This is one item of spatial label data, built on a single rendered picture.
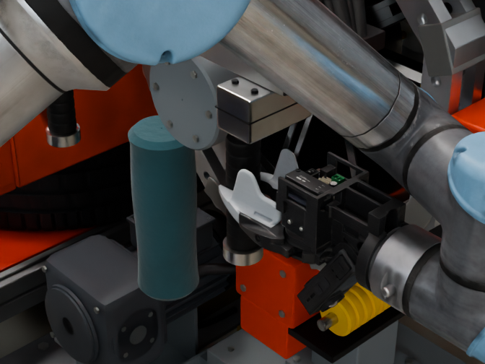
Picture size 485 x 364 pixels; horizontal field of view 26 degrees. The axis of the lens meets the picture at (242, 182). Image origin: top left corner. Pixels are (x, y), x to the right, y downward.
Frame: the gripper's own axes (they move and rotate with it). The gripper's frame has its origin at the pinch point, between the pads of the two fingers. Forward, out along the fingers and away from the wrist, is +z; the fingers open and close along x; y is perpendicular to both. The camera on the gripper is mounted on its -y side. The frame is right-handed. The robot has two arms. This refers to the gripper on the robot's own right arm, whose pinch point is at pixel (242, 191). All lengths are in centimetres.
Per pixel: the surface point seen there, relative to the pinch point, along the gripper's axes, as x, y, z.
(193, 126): -6.0, -0.7, 15.0
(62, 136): 1.2, -6.6, 32.3
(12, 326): -17, -83, 89
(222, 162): -24.7, -20.5, 31.2
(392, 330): -44, -51, 12
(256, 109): 0.5, 10.8, -2.5
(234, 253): 2.0, -6.6, -0.8
